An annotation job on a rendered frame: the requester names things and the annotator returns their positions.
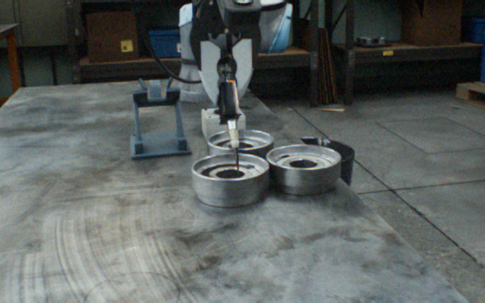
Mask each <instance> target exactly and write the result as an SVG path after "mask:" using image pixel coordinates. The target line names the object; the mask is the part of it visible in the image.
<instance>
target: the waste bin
mask: <svg viewBox="0 0 485 303"><path fill-rule="evenodd" d="M298 138H300V139H302V140H303V141H304V142H305V144H306V145H308V146H321V147H326V148H329V149H332V150H334V151H336V152H337V153H338V154H339V155H340V157H341V159H340V178H341V179H342V180H343V181H344V182H345V183H347V184H348V186H350V185H351V182H352V174H353V168H354V157H355V153H354V149H353V148H352V147H350V146H347V145H345V143H343V142H341V141H336V140H333V139H328V138H321V137H298Z"/></svg>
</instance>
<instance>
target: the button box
mask: <svg viewBox="0 0 485 303"><path fill-rule="evenodd" d="M240 112H242V111H241V110H240ZM220 121H221V120H220V111H219V109H202V127H203V134H204V136H205V138H206V140H207V139H208V137H209V136H211V135H213V134H215V133H219V132H223V131H228V126H227V125H220ZM237 129H238V130H246V116H245V114H244V113H243V112H242V114H241V116H240V118H238V120H237Z"/></svg>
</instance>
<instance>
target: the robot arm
mask: <svg viewBox="0 0 485 303"><path fill-rule="evenodd" d="M291 14H292V5H291V4H289V3H287V4H286V0H191V4H186V5H184V6H183V7H182V8H181V9H180V24H179V26H180V38H181V56H182V68H181V72H180V75H179V76H180V77H182V78H186V80H189V79H202V82H203V83H199V84H187V83H182V82H178V85H177V88H181V94H180V100H182V102H186V103H194V104H210V103H211V100H212V102H213V104H214V105H216V106H217V105H219V103H220V96H221V93H220V89H219V87H220V85H221V82H224V79H223V75H221V76H220V75H219V72H220V70H221V67H222V65H223V64H227V65H228V67H230V59H229V54H231V56H232V59H233V60H234V64H235V67H234V71H233V74H232V72H231V74H229V78H230V81H233V82H235V84H236V90H237V102H238V103H240V100H241V99H242V97H243V95H244V94H245V92H246V90H247V88H248V84H249V82H250V78H251V76H252V72H253V69H254V66H255V63H256V60H257V56H258V54H266V55H269V54H276V53H283V52H285V51H286V49H287V46H288V40H289V33H290V20H291ZM234 78H235V79H234Z"/></svg>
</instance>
